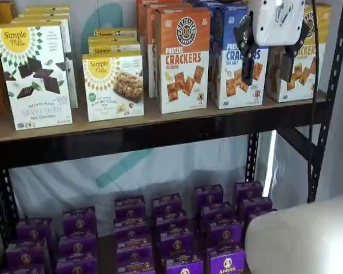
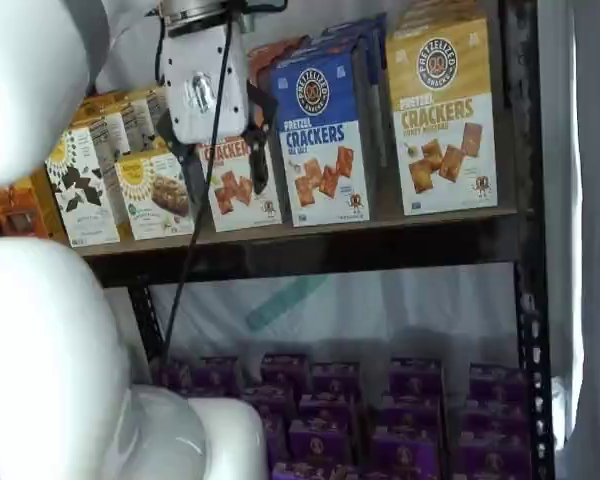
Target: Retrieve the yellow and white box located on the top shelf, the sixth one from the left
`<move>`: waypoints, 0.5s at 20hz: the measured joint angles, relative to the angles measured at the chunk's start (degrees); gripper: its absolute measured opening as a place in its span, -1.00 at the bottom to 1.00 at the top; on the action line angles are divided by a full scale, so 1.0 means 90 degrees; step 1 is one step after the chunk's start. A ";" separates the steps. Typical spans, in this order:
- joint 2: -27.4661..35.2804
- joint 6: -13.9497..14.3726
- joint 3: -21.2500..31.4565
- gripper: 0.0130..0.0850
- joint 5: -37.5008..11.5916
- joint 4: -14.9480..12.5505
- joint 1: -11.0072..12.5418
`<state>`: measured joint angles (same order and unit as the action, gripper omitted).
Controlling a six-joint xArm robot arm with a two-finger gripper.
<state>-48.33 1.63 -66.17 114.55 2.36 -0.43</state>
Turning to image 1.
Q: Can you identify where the Simple Mills sweet thins box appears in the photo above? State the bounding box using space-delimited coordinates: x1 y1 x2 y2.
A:
18 10 71 18
10 15 79 109
0 20 74 131
25 3 71 12

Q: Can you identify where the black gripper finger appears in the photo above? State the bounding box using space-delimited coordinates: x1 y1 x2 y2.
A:
233 11 261 86
280 21 310 84

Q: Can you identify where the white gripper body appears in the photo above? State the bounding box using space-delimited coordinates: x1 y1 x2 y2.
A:
248 0 305 46

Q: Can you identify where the yellow white pretzel crackers box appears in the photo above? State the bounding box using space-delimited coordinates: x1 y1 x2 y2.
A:
264 4 332 103

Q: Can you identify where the orange white pretzel crackers box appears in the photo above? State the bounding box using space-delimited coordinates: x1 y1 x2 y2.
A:
155 7 212 115
146 2 194 99
136 0 189 45

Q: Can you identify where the black metal shelf frame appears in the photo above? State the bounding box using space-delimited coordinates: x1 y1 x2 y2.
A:
0 0 343 257

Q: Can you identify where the white backdrop sheet teal print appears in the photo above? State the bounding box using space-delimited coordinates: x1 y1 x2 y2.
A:
8 0 278 229

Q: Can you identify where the wooden shelf board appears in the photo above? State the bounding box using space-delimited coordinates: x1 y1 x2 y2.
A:
0 90 328 143
96 233 118 274

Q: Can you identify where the blue white pretzel crackers box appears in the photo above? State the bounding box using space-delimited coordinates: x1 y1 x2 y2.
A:
193 0 248 7
217 5 271 110
208 1 224 98

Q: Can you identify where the Simple Mills almond bars box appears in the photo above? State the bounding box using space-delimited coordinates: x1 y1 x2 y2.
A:
87 42 141 57
87 35 141 46
93 27 138 39
82 51 145 123

